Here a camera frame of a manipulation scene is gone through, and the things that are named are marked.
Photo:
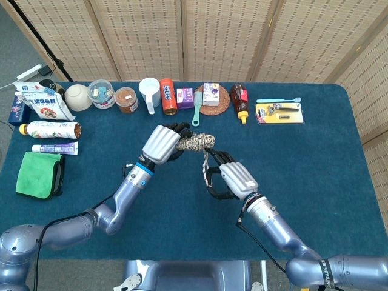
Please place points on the blue binder clip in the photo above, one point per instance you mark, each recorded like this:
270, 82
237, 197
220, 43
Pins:
49, 91

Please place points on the brown spice jar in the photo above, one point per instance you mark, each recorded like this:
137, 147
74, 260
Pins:
125, 100

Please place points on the small white purple box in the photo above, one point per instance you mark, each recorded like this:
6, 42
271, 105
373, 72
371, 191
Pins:
210, 95

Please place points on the white measuring scoop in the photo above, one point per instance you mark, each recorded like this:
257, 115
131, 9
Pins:
150, 91

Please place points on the mint green brush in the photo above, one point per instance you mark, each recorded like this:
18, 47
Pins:
197, 106

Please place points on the woven round coaster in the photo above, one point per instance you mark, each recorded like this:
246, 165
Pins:
224, 100

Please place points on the white blue packet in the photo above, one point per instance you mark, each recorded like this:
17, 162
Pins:
28, 87

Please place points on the white purple toothpaste tube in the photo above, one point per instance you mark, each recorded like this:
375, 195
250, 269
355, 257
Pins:
57, 148

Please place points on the white power strip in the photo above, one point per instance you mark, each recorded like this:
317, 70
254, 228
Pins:
28, 72

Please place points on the orange can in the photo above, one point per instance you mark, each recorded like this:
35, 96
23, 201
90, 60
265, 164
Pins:
168, 97

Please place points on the light blue toothbrush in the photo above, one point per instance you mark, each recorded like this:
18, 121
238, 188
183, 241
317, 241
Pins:
276, 100

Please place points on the white printed snack bag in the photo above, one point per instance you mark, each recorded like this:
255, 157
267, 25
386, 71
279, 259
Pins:
45, 106

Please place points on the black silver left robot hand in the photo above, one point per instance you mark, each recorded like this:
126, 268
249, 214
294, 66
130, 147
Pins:
160, 142

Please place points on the dark blue box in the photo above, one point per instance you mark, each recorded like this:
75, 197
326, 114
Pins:
16, 113

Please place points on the black tripod stand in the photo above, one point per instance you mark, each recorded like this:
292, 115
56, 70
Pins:
58, 64

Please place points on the black power adapter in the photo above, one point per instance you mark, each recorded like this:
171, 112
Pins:
45, 71

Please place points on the cream bowl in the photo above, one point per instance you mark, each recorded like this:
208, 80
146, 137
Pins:
77, 97

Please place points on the clear jar of clips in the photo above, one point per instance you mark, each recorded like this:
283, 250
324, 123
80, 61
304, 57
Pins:
101, 94

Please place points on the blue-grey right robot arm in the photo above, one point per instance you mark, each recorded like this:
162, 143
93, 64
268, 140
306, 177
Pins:
272, 221

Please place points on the razor in yellow package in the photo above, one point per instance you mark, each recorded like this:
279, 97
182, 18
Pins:
272, 116

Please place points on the black round object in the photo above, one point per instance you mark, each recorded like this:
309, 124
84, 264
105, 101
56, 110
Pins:
45, 82

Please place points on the white label bottle yellow cap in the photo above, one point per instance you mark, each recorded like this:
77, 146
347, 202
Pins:
48, 129

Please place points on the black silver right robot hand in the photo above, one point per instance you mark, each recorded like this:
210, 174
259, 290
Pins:
238, 180

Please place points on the green microfiber cloth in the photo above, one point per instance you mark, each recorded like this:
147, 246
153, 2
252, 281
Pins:
36, 175

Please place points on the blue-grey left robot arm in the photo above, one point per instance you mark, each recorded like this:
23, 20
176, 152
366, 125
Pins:
127, 194

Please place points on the blue-grey robot torso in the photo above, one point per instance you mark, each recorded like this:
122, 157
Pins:
188, 276

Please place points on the blue table cloth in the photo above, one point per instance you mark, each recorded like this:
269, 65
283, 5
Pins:
303, 166

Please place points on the honey bottle yellow cap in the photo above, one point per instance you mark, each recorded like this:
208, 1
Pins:
239, 103

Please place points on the black grey folded cloth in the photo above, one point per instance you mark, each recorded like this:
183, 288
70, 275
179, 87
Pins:
57, 179

